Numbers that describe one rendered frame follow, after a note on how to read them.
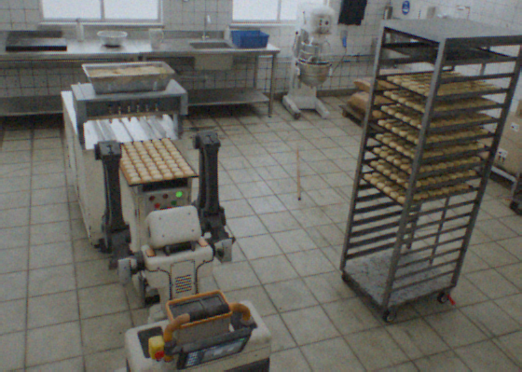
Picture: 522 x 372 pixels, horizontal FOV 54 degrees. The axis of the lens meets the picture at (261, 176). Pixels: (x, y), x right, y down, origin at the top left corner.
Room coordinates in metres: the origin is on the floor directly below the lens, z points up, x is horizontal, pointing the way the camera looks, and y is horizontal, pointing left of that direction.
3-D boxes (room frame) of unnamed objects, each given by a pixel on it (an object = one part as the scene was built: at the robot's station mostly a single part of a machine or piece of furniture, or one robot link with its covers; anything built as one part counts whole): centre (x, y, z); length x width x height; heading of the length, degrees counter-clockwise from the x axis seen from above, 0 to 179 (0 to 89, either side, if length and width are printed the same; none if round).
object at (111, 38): (5.87, 1.83, 0.94); 0.33 x 0.33 x 0.12
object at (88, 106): (3.33, 0.94, 1.01); 0.72 x 0.33 x 0.34; 117
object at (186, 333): (1.50, 0.20, 0.87); 0.23 x 0.15 x 0.11; 117
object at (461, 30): (2.88, -0.99, 0.93); 0.64 x 0.51 x 1.78; 120
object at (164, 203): (2.56, 0.55, 0.77); 0.24 x 0.04 x 0.14; 117
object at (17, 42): (5.50, 2.55, 0.93); 0.60 x 0.40 x 0.01; 114
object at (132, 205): (2.88, 0.71, 0.45); 0.70 x 0.34 x 0.90; 27
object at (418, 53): (2.89, -1.00, 1.68); 0.60 x 0.40 x 0.02; 120
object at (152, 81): (3.33, 0.94, 1.25); 0.56 x 0.29 x 0.14; 117
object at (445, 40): (2.54, -0.84, 0.97); 0.03 x 0.03 x 1.70; 30
